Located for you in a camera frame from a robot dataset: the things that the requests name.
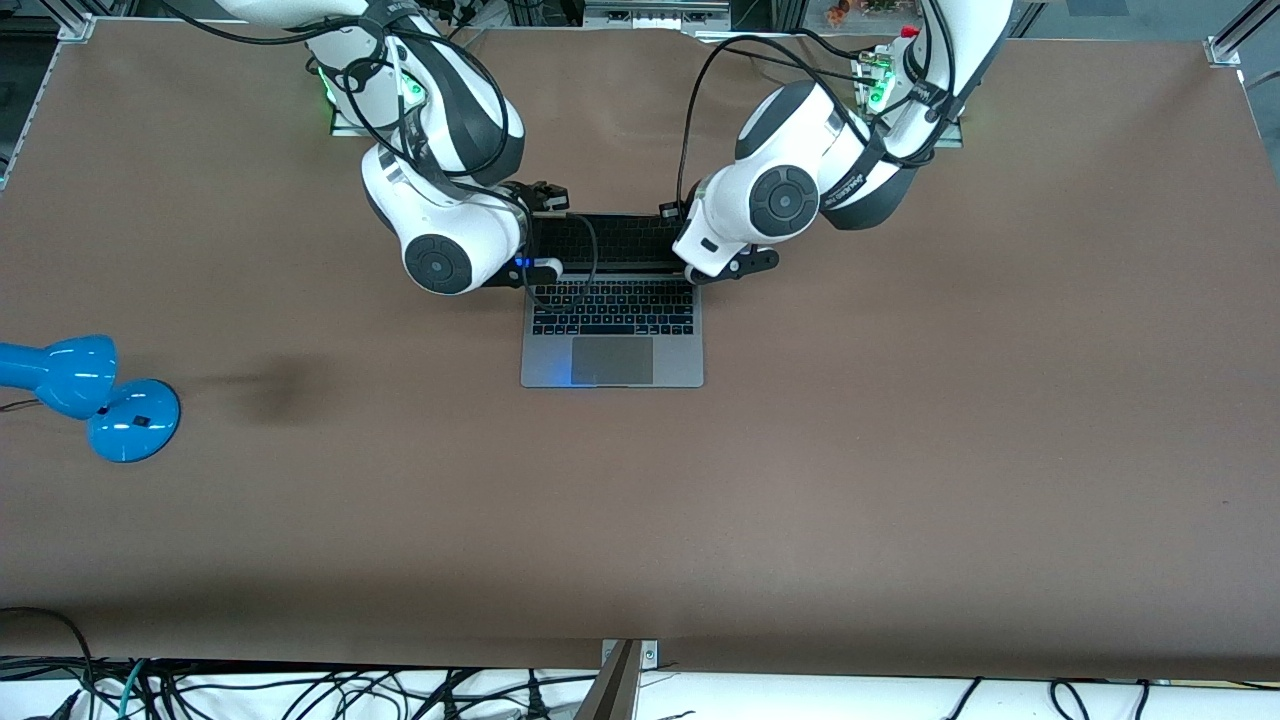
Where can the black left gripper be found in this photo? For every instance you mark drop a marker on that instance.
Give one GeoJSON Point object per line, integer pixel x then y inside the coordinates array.
{"type": "Point", "coordinates": [668, 211]}

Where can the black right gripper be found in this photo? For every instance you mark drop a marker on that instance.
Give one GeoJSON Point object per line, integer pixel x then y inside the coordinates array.
{"type": "Point", "coordinates": [541, 195]}

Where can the grey laptop with black screen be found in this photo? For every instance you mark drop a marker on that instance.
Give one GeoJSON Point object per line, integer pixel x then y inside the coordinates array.
{"type": "Point", "coordinates": [610, 360]}

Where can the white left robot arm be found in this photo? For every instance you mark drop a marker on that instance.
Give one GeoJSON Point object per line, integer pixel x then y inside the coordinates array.
{"type": "Point", "coordinates": [790, 190]}

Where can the grey electronics box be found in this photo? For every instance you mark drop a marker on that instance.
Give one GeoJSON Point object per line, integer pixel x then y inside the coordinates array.
{"type": "Point", "coordinates": [655, 12]}

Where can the blue desk lamp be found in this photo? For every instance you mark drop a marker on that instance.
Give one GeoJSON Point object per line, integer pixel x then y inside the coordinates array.
{"type": "Point", "coordinates": [130, 425]}

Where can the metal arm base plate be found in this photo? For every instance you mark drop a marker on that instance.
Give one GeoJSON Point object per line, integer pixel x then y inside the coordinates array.
{"type": "Point", "coordinates": [950, 135]}
{"type": "Point", "coordinates": [345, 125]}

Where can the metal table edge bracket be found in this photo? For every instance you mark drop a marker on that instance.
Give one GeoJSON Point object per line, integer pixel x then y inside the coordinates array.
{"type": "Point", "coordinates": [622, 670]}

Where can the aluminium frame corner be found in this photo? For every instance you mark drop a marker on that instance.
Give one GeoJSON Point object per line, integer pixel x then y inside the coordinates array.
{"type": "Point", "coordinates": [75, 27]}
{"type": "Point", "coordinates": [1228, 48]}

